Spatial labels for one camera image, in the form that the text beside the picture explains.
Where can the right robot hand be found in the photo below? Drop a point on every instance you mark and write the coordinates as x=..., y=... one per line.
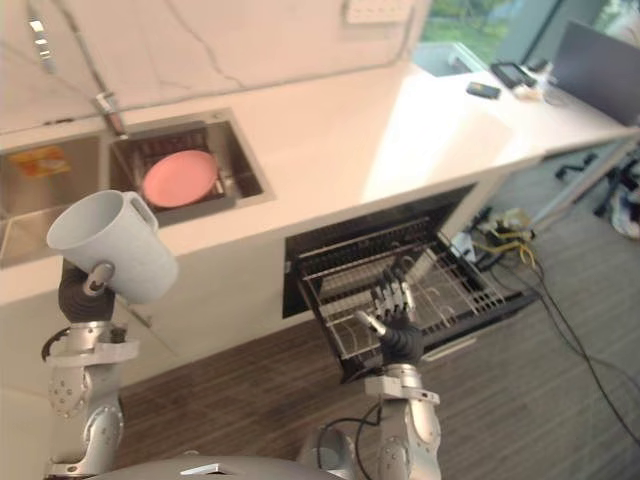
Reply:
x=395, y=325

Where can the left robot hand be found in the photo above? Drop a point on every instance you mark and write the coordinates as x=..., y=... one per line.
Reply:
x=82, y=300

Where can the white plastic cup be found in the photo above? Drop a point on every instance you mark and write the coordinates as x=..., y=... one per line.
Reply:
x=116, y=245

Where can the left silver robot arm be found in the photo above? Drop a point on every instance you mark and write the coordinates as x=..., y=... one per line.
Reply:
x=85, y=395

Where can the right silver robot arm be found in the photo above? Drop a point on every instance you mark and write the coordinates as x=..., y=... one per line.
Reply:
x=407, y=425

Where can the black dishwasher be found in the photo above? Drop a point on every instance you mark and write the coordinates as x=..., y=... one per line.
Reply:
x=395, y=265

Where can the stainless steel sink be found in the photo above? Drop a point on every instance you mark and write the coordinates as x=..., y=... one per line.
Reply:
x=100, y=185

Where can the black sink dish rack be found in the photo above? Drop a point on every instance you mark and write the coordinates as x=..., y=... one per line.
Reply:
x=192, y=170

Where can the yellow sponge pack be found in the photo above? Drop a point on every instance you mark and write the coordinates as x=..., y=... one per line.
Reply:
x=39, y=162

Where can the pink round plate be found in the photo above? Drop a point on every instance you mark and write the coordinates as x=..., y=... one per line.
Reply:
x=180, y=180

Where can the chrome kitchen faucet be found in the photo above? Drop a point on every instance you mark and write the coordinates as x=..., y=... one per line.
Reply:
x=111, y=112

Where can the silver robot torso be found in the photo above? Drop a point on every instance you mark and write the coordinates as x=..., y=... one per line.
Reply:
x=210, y=462

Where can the black smartphone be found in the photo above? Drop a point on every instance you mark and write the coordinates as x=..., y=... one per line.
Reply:
x=483, y=89

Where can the black tablet device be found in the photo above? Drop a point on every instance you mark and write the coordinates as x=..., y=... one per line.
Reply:
x=512, y=74

